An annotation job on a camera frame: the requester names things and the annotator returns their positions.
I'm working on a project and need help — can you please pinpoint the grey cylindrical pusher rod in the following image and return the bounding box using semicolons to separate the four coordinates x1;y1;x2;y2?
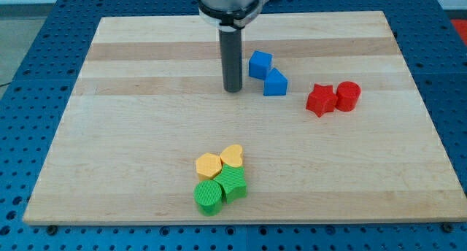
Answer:
219;30;242;93

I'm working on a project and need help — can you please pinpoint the blue cube block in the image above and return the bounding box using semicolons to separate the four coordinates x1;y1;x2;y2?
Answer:
248;50;273;80

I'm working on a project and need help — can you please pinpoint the red star block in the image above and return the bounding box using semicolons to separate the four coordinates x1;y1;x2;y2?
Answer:
306;84;338;117

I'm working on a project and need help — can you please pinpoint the green star block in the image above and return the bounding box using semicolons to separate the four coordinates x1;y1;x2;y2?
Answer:
214;164;247;204

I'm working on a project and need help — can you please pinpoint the blue triangular prism block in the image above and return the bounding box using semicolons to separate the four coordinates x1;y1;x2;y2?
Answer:
263;68;288;96

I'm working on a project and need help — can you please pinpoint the yellow heart block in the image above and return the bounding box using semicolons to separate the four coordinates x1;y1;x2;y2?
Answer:
220;144;244;168

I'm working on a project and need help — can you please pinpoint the yellow hexagon block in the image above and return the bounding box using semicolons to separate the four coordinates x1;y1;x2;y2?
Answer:
195;152;223;181

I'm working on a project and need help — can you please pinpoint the red cylinder block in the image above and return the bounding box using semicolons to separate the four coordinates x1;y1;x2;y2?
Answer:
336;81;361;112

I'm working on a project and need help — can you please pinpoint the wooden board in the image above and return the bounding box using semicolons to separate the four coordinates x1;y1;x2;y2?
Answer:
23;11;466;225

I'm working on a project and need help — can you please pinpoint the green cylinder block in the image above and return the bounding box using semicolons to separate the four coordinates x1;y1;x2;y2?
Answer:
193;180;223;216

